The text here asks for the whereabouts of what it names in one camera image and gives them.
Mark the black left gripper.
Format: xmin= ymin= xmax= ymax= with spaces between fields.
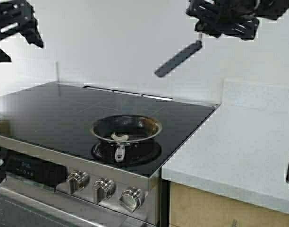
xmin=0 ymin=0 xmax=44 ymax=62

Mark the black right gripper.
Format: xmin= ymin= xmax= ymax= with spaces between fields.
xmin=186 ymin=0 xmax=289 ymax=41

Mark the black spatula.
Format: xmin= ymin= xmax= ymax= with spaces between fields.
xmin=154 ymin=32 xmax=203 ymax=78

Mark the small black frying pan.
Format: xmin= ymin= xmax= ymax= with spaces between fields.
xmin=91 ymin=114 xmax=163 ymax=166

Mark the raw grey shrimp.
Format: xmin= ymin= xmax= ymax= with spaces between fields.
xmin=111 ymin=132 xmax=129 ymax=142

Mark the stainless steel induction stove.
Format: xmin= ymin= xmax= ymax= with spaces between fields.
xmin=0 ymin=82 xmax=218 ymax=227

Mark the left chrome stove knob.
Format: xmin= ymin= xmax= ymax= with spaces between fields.
xmin=66 ymin=170 xmax=90 ymax=194

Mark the wooden cabinet under counter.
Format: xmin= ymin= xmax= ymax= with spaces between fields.
xmin=170 ymin=183 xmax=289 ymax=227

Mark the middle chrome stove knob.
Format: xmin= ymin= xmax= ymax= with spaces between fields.
xmin=92 ymin=178 xmax=116 ymax=204

